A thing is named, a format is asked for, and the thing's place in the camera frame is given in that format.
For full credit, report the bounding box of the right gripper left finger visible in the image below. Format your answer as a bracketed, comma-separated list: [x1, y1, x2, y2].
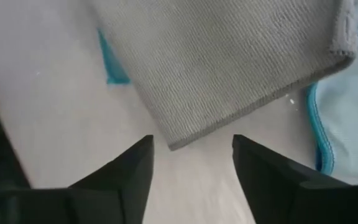
[68, 134, 155, 224]

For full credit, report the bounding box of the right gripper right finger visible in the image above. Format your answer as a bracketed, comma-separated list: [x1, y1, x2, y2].
[231, 134, 356, 224]

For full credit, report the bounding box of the light blue microfiber towel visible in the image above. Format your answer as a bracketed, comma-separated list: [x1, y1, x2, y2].
[305, 0, 358, 185]

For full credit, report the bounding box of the grey microfiber towel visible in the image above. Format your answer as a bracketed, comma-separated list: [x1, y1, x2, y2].
[87, 0, 358, 152]

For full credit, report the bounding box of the teal microfiber towel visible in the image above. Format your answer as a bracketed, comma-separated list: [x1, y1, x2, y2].
[96, 27, 131, 85]

